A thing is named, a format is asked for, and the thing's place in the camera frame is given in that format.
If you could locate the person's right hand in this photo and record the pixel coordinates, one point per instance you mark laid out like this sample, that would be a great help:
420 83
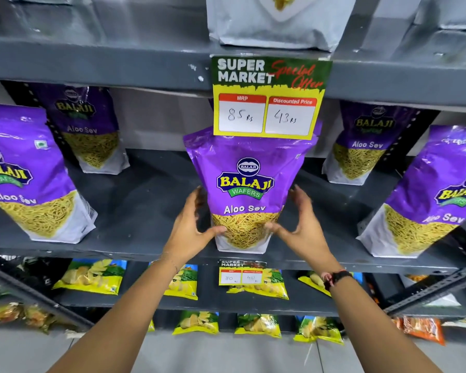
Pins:
308 240

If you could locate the person's left hand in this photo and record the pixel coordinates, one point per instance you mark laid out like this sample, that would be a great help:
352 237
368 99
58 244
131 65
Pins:
186 233

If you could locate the person's right thumb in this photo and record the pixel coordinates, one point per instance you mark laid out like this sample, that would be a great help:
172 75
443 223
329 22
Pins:
279 229

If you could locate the person's left thumb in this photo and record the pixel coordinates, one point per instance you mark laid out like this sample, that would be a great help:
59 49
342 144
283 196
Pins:
213 232

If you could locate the purple snack pouch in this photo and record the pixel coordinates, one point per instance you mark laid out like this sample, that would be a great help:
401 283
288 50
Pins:
423 205
248 166
23 178
89 128
367 143

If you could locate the person's left forearm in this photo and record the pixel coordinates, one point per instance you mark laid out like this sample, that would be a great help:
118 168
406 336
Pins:
124 322

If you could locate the person's right forearm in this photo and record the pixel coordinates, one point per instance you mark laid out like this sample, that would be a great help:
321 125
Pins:
380 330

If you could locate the small green yellow price tag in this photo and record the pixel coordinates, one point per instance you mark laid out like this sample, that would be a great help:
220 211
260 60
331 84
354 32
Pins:
240 273

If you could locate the black wrist band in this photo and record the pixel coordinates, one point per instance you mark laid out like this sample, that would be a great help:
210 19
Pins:
338 278

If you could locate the group of yellow chip packets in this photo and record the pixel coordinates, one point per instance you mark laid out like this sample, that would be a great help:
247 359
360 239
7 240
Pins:
93 275

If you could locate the large green yellow price tag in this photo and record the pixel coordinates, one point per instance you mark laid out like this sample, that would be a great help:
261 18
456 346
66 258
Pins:
270 97

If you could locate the grey perforated metal beam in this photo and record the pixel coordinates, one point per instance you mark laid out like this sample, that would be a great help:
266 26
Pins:
435 289
35 297

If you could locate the black snack packet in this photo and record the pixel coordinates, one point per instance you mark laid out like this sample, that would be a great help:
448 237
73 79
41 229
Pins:
39 273

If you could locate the grey metal shelf rack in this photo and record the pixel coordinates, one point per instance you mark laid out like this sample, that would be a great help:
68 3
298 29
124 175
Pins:
139 65

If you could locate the white snack packet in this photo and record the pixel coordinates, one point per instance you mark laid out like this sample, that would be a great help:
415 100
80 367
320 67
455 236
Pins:
446 301

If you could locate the silver pouch with clear window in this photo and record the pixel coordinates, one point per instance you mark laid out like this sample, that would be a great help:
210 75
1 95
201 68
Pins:
279 27

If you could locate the orange yellow snack packet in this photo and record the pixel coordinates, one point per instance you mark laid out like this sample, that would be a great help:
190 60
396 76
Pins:
19 314

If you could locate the plain silver pouch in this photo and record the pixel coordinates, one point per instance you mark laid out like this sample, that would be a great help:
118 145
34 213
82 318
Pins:
438 38
81 19

